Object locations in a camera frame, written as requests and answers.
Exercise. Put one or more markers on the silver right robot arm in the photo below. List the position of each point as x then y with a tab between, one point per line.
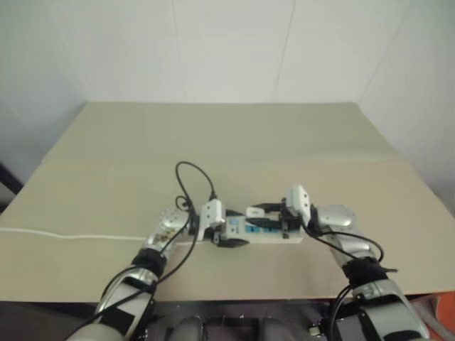
337	215

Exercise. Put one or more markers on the white power strip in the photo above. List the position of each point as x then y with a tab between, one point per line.
270	236

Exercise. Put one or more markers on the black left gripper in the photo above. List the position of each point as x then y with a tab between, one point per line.
219	235

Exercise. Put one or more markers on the white charger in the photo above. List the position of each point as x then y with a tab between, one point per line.
255	211

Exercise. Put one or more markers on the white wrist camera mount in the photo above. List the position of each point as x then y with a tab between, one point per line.
212	213
298	199

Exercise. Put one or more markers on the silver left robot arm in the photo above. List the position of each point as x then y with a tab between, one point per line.
170	219

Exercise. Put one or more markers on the dark rounded shape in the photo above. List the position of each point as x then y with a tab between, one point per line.
189	328

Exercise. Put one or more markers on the orange object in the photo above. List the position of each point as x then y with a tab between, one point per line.
447	308

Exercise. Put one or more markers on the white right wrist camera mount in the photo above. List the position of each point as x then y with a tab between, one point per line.
298	199

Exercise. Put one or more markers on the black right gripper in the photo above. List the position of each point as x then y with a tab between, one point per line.
289	222

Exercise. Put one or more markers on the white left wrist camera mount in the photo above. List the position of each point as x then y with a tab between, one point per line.
212	213

